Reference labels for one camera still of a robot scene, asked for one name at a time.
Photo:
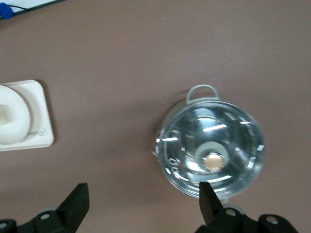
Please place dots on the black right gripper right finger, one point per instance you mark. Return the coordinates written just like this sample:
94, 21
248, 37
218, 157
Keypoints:
210, 206

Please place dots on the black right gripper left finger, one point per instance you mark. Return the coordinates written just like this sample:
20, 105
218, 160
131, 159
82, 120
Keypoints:
73, 206

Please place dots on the beige rabbit print tray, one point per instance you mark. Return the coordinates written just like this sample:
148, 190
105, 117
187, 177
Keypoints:
41, 114

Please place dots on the glass pot lid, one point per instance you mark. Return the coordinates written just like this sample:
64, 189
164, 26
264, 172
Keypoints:
189, 145

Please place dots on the steel pot with glass lid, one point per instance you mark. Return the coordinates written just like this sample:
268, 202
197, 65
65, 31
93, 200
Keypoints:
201, 92

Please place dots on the brown table cover mat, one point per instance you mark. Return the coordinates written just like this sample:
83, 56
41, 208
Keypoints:
121, 60

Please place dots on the blue round object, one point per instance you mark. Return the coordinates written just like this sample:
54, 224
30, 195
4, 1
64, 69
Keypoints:
5, 11

